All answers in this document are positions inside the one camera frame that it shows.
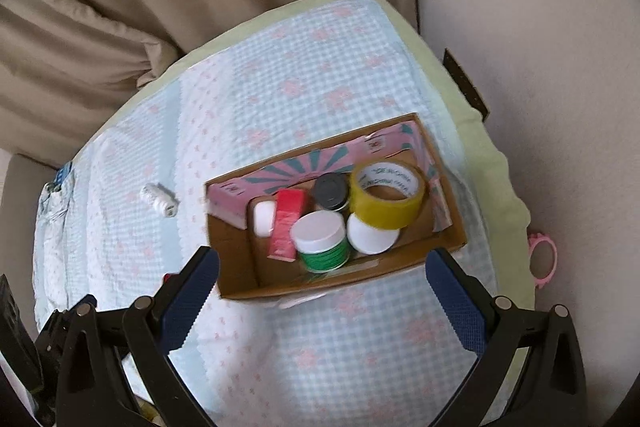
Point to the blue patterned small object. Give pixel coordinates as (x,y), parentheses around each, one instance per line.
(62,174)

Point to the green jar with white lid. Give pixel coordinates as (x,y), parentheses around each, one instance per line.
(317,232)
(372,237)

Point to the pink hand mirror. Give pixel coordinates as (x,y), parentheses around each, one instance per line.
(535,257)

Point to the red rectangular box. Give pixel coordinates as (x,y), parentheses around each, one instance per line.
(286,227)

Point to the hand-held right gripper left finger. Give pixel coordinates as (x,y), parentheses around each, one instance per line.
(187,302)

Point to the white plastic bottle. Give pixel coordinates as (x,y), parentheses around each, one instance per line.
(159,199)

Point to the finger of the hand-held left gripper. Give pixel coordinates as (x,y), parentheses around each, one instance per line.
(55,324)

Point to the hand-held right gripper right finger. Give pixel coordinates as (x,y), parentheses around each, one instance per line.
(457,302)

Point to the crumpled light blue cloth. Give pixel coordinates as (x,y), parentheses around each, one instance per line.
(52,207)

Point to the dark brown wooden board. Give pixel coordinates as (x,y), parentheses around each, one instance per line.
(465,82)

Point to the grey upholstered headboard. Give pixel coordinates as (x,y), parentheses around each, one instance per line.
(20,207)

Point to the yellow tape roll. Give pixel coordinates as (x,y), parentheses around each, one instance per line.
(380,213)

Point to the cardboard box with pink print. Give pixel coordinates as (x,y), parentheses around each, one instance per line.
(235,267)

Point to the small jar with black lid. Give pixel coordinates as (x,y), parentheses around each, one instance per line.
(331,191)

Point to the small white container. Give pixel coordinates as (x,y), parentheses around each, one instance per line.
(263,217)

